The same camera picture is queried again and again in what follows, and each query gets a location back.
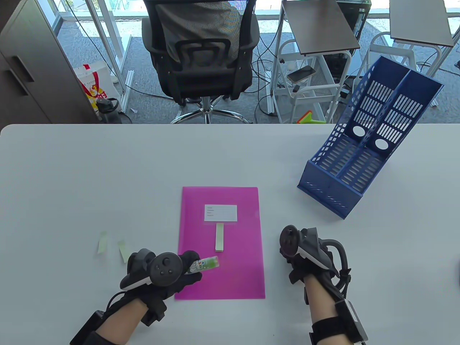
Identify white metal table frame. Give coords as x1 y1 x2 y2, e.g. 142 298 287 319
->
84 0 135 112

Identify black smartphone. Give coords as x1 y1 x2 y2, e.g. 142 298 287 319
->
286 66 317 84

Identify black computer tower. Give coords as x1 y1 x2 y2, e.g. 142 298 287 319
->
338 0 371 41

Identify blue plastic file rack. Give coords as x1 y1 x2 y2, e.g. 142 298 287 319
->
297 56 445 220

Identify black handheld controller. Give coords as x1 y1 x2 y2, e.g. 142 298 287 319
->
280 225 351 288
120 249 182 291

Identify white rolling cart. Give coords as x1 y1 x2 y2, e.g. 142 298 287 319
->
270 38 354 124

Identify person's right hand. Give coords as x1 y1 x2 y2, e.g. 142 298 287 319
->
281 252 340 286

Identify black arm strap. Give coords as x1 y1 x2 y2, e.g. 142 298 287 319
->
309 316 360 345
84 331 119 345

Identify red and white shopping bag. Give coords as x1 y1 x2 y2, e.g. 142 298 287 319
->
74 61 121 112

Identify brown-top side table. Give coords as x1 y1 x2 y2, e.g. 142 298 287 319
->
281 0 361 56
389 0 455 48

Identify green and red plastic tool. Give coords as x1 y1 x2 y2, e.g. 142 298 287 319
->
296 111 326 124

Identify tall storage cabinet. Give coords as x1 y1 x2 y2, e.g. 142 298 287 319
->
0 0 99 124

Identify black mesh office chair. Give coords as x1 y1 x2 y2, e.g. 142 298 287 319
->
141 0 260 124

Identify black water bottle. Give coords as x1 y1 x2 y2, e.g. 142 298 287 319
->
96 98 123 124

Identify black wrist sensor box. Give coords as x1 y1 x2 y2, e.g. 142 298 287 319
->
69 311 105 345
335 298 369 344

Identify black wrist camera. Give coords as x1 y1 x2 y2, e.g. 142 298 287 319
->
141 299 168 327

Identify green glue stick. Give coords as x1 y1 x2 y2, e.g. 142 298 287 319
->
190 256 220 275

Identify pink L-shaped folder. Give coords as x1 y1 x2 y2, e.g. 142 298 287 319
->
174 186 266 300

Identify person's left hand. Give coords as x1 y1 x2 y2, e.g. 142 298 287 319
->
136 250 203 307

